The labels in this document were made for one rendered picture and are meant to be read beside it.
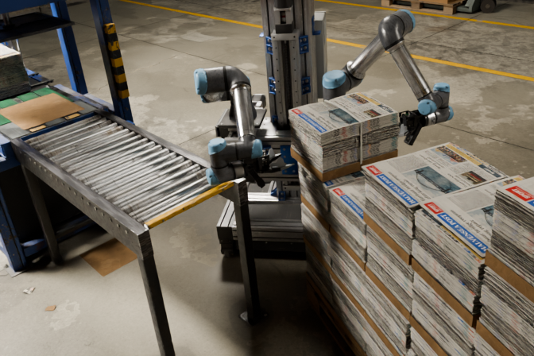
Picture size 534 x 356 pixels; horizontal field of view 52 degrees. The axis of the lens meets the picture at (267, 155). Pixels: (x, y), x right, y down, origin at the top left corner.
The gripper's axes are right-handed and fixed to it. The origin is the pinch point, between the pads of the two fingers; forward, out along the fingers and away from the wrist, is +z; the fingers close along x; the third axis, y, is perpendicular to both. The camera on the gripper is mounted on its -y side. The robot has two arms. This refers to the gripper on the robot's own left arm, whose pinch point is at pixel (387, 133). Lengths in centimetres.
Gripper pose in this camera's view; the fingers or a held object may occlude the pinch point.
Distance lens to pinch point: 263.4
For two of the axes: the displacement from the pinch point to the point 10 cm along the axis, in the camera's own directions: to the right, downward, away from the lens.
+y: -0.8, -8.8, -4.6
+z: -9.2, 2.5, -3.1
